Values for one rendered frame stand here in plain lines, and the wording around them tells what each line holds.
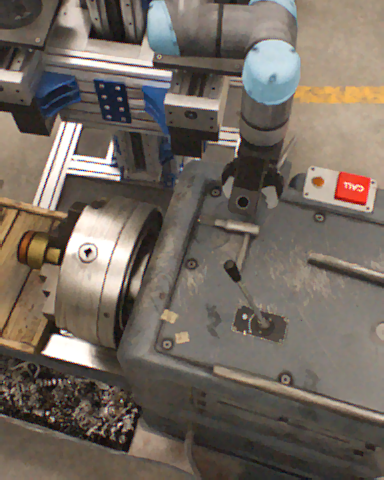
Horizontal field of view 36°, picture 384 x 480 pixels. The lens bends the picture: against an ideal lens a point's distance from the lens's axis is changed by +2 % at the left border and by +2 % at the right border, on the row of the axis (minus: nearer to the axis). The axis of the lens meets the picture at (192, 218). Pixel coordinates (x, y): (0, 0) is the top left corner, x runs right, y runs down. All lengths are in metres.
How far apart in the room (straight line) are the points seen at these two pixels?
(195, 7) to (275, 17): 0.12
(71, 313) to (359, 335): 0.53
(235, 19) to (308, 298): 0.49
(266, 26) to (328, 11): 2.48
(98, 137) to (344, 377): 1.76
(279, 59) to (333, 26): 2.47
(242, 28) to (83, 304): 0.59
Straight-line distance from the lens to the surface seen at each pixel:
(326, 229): 1.13
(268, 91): 0.81
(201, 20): 0.89
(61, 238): 1.26
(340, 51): 3.17
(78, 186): 2.42
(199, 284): 1.06
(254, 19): 0.89
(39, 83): 1.66
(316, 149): 2.77
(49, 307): 1.24
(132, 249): 1.12
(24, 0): 1.59
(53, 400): 1.73
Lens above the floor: 2.24
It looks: 62 degrees down
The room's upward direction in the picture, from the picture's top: 2 degrees counter-clockwise
